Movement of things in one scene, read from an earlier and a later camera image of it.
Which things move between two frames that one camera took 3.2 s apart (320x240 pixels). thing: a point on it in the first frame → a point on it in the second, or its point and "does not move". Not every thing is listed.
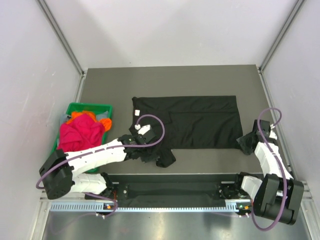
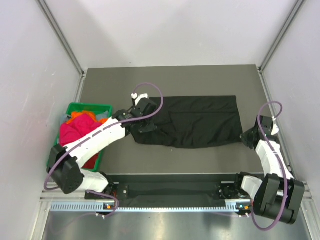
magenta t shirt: (80, 132) does not move
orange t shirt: (106, 121) does not move
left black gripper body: (149, 155) → (147, 125)
